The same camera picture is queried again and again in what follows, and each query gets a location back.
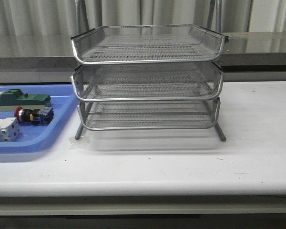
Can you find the green and cream switch block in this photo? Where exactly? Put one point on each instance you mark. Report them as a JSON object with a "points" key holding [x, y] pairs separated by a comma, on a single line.
{"points": [[13, 98]]}

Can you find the blue plastic tray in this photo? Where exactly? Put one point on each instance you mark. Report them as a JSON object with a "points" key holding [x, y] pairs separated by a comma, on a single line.
{"points": [[37, 137]]}

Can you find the red emergency stop button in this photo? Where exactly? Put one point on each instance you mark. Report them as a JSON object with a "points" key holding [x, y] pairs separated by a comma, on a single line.
{"points": [[40, 116]]}

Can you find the grey metal rack frame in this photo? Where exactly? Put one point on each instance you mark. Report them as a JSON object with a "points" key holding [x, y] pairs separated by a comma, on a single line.
{"points": [[215, 11]]}

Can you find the silver mesh tray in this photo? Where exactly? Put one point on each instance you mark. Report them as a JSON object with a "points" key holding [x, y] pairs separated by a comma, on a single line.
{"points": [[147, 43], [123, 115], [148, 81]]}

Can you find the silver mesh top tray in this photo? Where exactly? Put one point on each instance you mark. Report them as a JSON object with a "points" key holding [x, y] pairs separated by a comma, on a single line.
{"points": [[147, 43]]}

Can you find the silver mesh bottom tray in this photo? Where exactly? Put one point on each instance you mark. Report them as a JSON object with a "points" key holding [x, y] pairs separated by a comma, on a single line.
{"points": [[123, 115]]}

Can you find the grey stone window ledge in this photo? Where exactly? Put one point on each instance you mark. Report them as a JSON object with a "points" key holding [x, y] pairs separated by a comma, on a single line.
{"points": [[245, 51]]}

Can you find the clear tape on table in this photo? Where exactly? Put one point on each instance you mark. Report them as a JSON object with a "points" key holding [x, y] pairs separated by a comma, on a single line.
{"points": [[79, 144]]}

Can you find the white curtain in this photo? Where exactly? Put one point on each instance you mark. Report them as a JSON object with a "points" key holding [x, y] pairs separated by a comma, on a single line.
{"points": [[49, 17]]}

